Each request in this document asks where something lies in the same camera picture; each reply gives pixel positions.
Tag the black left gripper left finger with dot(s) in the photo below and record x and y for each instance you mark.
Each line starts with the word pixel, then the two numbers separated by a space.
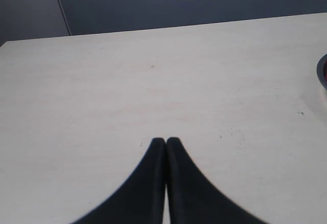
pixel 141 198

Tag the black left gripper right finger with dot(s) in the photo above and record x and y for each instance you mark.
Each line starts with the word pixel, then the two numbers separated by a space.
pixel 192 197

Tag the silver metal bowl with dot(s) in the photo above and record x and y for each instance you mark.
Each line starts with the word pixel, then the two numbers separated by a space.
pixel 321 71

